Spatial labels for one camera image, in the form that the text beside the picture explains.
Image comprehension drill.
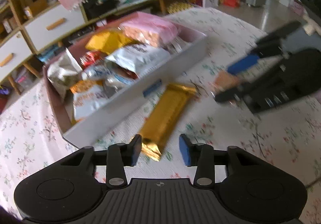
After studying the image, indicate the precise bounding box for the gold biscuit bar package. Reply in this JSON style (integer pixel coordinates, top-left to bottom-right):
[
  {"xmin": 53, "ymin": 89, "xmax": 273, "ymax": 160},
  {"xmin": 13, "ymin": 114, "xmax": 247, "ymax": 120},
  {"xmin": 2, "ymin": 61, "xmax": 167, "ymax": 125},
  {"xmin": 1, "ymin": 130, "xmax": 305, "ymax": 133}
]
[{"xmin": 138, "ymin": 83, "xmax": 197, "ymax": 162}]

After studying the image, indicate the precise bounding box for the pink wafer package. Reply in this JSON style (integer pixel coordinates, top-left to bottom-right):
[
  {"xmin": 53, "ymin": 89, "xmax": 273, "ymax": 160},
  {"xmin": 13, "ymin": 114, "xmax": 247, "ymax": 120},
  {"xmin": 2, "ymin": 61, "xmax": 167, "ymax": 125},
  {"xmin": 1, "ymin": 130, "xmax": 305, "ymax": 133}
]
[{"xmin": 119, "ymin": 12, "xmax": 180, "ymax": 47}]

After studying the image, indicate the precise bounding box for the brown cracker pack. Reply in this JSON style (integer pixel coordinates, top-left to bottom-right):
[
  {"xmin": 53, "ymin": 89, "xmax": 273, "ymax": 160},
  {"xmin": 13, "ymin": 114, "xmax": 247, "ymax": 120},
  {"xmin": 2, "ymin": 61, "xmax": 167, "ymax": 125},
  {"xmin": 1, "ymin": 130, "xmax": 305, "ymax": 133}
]
[{"xmin": 213, "ymin": 71, "xmax": 241, "ymax": 94}]

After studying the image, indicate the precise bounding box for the yellow egg tray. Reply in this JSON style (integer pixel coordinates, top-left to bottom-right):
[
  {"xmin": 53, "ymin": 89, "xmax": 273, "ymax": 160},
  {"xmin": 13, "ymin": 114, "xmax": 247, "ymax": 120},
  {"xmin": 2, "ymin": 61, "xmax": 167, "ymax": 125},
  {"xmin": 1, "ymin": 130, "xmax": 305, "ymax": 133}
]
[{"xmin": 167, "ymin": 2, "xmax": 194, "ymax": 14}]

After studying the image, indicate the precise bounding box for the floral tablecloth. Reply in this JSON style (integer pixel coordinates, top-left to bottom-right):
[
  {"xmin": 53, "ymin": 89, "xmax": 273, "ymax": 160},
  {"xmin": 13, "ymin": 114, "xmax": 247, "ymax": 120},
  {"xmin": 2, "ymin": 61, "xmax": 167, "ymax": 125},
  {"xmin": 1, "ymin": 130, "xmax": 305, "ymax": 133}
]
[{"xmin": 0, "ymin": 6, "xmax": 321, "ymax": 224}]

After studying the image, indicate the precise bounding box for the red snack packet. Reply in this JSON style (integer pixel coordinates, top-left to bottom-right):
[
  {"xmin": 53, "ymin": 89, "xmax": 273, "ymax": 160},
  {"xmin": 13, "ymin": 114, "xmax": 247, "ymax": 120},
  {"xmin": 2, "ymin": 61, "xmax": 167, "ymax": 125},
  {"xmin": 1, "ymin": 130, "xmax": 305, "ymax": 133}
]
[{"xmin": 80, "ymin": 51, "xmax": 106, "ymax": 69}]

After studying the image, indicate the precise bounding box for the yellow waffle sandwich bag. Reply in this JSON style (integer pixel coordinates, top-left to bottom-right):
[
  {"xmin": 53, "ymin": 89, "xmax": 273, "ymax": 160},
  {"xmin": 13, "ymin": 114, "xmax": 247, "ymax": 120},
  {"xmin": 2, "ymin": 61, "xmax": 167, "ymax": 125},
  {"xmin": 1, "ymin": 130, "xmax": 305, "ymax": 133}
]
[{"xmin": 85, "ymin": 29, "xmax": 137, "ymax": 54}]

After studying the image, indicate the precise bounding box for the wooden cabinet with drawers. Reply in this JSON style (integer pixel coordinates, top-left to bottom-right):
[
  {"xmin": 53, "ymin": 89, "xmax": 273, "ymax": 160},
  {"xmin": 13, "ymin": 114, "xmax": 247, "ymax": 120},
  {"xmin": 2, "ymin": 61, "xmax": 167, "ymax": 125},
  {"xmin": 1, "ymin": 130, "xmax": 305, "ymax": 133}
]
[{"xmin": 0, "ymin": 0, "xmax": 228, "ymax": 95}]

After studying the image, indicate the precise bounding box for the grey chinese snack bag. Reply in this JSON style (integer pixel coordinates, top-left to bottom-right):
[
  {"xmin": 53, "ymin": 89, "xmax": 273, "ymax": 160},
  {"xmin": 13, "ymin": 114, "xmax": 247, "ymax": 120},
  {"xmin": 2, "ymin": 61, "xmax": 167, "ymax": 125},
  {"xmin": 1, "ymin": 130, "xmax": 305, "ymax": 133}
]
[{"xmin": 105, "ymin": 44, "xmax": 171, "ymax": 77}]

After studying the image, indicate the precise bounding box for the pink cardboard box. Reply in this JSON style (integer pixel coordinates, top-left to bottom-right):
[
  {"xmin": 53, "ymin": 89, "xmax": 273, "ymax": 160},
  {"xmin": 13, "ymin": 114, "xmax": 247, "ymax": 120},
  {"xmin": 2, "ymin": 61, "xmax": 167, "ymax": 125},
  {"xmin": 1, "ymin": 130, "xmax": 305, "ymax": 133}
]
[{"xmin": 43, "ymin": 23, "xmax": 207, "ymax": 148}]

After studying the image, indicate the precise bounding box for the white triangular snack bag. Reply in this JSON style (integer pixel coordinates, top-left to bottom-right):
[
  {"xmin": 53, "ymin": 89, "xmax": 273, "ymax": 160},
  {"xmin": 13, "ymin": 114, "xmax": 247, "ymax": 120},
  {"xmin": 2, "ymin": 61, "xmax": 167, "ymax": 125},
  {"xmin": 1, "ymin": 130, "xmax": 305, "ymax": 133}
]
[{"xmin": 47, "ymin": 49, "xmax": 83, "ymax": 101}]

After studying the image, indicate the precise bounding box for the clear blue-label snack packet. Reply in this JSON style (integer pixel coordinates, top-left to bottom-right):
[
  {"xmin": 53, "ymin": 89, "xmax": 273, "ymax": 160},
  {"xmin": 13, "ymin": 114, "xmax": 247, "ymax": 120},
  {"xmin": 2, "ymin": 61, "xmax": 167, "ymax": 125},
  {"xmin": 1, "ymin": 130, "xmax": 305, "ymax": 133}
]
[{"xmin": 80, "ymin": 64, "xmax": 112, "ymax": 80}]

